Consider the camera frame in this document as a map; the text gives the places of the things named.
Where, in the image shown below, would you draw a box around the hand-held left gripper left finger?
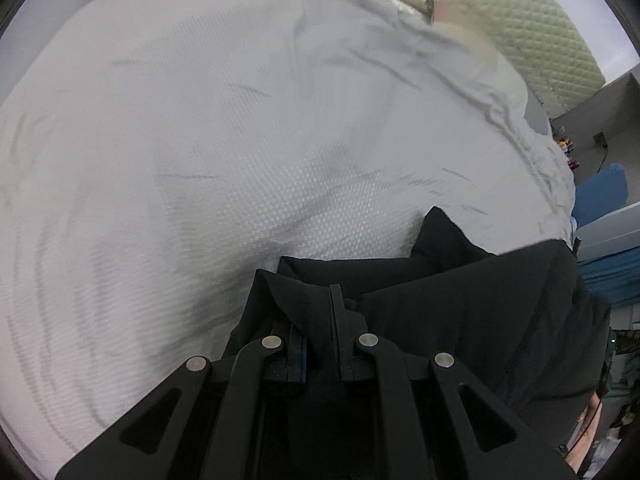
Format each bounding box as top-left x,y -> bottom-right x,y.
54,326 -> 309,480

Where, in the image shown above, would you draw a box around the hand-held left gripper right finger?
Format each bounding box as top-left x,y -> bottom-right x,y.
329,284 -> 579,480

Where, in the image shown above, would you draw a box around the black puffer jacket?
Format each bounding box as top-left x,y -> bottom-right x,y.
220,206 -> 613,463

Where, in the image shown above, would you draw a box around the person's right forearm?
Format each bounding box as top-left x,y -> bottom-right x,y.
565,394 -> 604,476

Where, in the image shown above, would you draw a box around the dark hanging clothes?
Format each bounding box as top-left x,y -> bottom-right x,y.
607,329 -> 640,442

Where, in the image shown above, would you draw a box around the blue curtain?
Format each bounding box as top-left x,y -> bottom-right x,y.
581,254 -> 640,307

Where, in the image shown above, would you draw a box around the grey bed cover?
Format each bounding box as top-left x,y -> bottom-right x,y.
0,0 -> 577,480

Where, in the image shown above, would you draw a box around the cream quilted mattress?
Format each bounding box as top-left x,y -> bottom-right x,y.
350,0 -> 607,122

